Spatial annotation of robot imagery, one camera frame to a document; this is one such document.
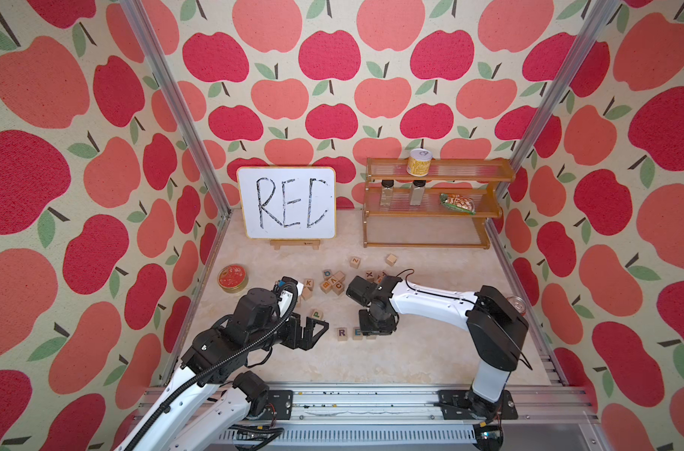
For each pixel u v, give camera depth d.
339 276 0.98
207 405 0.45
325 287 0.95
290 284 0.60
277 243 1.06
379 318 0.72
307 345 0.58
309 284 0.96
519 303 0.82
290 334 0.59
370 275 0.98
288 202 0.98
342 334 0.84
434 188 1.17
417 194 0.98
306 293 0.95
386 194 0.98
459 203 0.96
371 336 0.85
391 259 1.04
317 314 0.88
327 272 0.99
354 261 1.02
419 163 0.88
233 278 0.96
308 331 0.58
